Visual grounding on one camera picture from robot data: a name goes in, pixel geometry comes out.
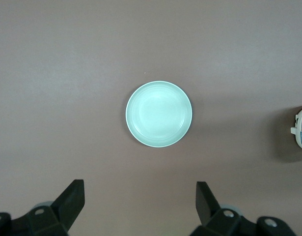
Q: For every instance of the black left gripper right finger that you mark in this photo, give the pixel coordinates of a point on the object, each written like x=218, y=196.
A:
x=207, y=209

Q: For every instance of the pale green round plate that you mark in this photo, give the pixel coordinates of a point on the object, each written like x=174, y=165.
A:
x=158, y=114

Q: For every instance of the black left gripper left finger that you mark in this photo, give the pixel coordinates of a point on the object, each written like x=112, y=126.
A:
x=67, y=209

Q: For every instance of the brown table cloth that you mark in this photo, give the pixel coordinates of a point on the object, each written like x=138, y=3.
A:
x=67, y=73

